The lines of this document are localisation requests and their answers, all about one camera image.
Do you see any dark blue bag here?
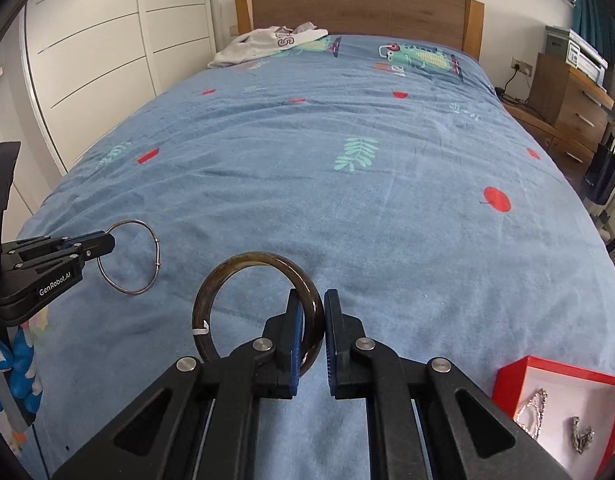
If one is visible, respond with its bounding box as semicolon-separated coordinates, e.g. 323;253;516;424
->
582;142;615;206

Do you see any white box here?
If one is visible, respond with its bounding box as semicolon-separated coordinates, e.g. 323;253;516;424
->
567;35;609;86

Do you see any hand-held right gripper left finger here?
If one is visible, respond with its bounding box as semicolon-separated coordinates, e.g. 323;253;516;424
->
52;288;308;480

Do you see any white wardrobe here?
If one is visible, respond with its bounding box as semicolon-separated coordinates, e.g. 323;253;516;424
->
25;0;216;171

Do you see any thin silver bangle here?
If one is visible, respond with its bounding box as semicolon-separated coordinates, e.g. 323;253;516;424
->
98;219;163;295

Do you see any black cable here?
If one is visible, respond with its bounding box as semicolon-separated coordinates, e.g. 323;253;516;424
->
495;67;528;106

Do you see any blue printed blanket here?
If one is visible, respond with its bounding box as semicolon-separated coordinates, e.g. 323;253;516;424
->
15;35;615;480

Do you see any dark brown bangle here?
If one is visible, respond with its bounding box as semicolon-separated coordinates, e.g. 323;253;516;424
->
192;251;324;378

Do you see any wooden headboard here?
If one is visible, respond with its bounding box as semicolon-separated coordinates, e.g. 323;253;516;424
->
235;0;485;63

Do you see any wooden drawer chest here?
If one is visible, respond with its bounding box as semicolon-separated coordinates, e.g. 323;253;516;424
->
529;52;614;133

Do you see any person's left hand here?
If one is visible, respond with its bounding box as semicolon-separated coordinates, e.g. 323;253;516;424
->
0;310;44;433

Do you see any white sweatshirt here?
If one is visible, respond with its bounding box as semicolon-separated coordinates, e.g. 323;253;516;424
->
208;22;329;69

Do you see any silver chain necklace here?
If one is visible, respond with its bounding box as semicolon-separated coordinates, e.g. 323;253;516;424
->
515;387;549;442

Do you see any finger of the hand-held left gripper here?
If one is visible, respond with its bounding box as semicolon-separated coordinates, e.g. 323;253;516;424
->
2;234;69;257
15;230;116;273

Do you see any red jewelry box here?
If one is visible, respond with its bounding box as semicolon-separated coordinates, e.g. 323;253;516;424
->
491;355;615;480

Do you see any grey storage box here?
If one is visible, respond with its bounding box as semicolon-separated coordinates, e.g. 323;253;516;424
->
544;25;573;61

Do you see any low wooden nightstand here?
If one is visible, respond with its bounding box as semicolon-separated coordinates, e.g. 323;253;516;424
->
502;102;598;183

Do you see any teal curtain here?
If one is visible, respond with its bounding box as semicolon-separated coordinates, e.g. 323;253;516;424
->
572;0;615;66

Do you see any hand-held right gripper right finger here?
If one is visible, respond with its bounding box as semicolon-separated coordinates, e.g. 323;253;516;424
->
323;289;573;480

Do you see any white door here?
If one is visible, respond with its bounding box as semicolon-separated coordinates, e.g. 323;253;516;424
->
0;10;68;241

